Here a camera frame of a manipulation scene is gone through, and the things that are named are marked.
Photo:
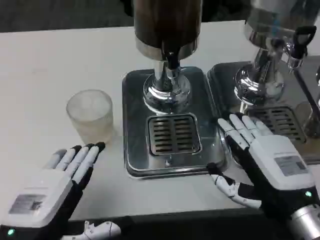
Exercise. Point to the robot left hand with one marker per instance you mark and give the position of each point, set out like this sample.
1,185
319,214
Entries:
37,190

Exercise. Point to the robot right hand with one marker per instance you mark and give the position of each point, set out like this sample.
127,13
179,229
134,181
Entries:
272,160

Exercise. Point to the clear ribbed glass cup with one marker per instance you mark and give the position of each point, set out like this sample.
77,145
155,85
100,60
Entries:
90,117

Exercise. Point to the robot right silver forearm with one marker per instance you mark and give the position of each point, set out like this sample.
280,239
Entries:
307,222

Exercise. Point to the steel drip tray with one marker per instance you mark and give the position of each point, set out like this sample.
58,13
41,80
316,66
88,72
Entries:
135,125
225,82

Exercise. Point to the clear tank drink dispenser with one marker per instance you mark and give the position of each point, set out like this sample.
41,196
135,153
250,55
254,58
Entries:
265,32

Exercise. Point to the dark tank drink dispenser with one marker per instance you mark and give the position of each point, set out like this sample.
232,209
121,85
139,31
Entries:
165,22

